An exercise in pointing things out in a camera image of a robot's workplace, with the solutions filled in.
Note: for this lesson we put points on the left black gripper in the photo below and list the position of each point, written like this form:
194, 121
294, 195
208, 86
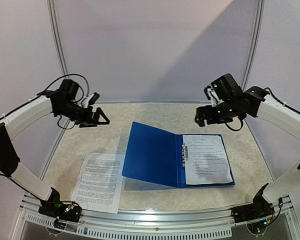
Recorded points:
87, 119

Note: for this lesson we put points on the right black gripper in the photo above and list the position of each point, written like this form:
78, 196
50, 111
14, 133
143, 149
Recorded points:
205, 114

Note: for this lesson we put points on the printed paper sheet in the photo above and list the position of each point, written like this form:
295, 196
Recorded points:
99, 184
208, 162

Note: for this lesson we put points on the blue plastic folder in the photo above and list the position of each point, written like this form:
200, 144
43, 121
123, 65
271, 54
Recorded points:
154, 155

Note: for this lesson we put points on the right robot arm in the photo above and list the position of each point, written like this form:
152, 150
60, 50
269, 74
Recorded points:
229, 101

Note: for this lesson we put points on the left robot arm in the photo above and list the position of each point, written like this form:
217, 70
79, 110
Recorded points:
69, 96

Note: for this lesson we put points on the metal folder clip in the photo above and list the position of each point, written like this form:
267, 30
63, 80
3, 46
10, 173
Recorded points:
184, 154

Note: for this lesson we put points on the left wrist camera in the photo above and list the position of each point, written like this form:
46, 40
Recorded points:
90, 100

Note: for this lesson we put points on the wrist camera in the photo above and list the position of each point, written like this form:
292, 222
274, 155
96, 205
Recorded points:
90, 100
211, 95

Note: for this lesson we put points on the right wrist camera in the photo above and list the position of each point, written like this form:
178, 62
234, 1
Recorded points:
211, 95

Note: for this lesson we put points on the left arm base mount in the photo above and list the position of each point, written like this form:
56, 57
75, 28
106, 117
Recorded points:
62, 210

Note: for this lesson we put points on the aluminium front rail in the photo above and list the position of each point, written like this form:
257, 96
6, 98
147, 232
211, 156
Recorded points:
206, 224

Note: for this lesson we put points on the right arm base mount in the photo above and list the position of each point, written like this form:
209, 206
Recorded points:
259, 211

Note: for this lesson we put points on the right aluminium frame post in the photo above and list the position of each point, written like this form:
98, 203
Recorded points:
253, 43

